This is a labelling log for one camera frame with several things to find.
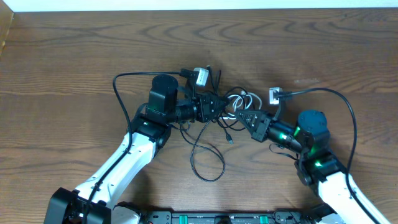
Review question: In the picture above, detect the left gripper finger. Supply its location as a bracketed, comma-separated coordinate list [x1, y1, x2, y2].
[211, 95, 229, 109]
[211, 106, 226, 120]

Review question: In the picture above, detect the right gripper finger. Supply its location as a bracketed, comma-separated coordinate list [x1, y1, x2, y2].
[235, 110, 264, 120]
[237, 117, 258, 134]

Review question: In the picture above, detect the white usb cable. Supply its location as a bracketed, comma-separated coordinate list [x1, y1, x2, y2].
[219, 91, 263, 121]

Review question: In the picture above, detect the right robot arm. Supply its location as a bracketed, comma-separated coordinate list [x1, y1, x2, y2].
[235, 110, 388, 223]

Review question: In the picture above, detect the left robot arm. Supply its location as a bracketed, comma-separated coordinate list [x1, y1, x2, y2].
[44, 72, 229, 223]

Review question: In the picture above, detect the right camera black cable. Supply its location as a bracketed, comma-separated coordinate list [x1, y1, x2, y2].
[278, 87, 382, 224]

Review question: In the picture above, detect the camera black cable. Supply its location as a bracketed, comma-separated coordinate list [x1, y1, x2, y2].
[81, 70, 197, 224]
[278, 87, 382, 224]

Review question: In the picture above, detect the left camera black cable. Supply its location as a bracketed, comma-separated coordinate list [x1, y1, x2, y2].
[81, 70, 197, 224]

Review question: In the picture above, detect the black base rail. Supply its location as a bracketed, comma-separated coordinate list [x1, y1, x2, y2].
[110, 202, 336, 224]

